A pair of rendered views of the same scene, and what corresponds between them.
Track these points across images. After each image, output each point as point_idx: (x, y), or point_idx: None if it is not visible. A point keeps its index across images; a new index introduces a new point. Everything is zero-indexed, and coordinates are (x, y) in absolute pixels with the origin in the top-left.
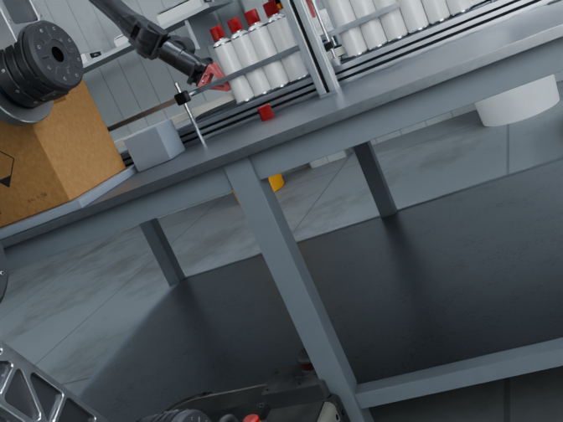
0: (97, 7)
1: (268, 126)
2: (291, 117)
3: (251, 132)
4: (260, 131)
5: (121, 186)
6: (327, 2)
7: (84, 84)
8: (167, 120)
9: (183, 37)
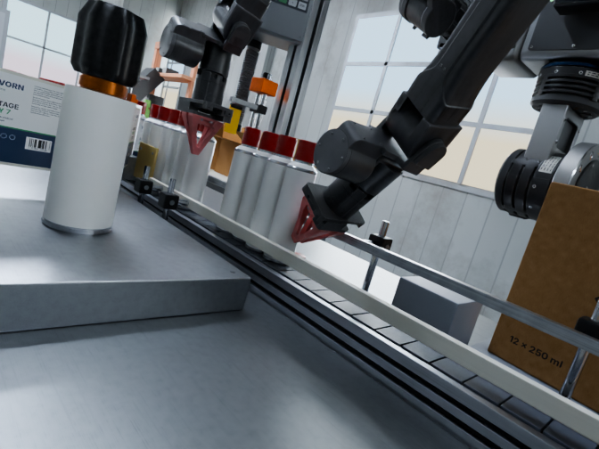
0: (539, 12)
1: (329, 261)
2: (313, 253)
3: (340, 268)
4: (340, 262)
5: (483, 334)
6: (213, 148)
7: (542, 208)
8: (408, 276)
9: (334, 128)
